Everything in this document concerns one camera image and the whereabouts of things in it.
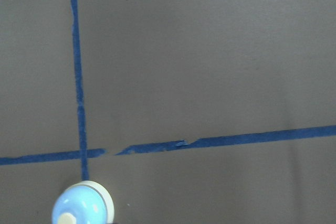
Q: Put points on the blue call bell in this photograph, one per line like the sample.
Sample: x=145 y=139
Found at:
x=84 y=202

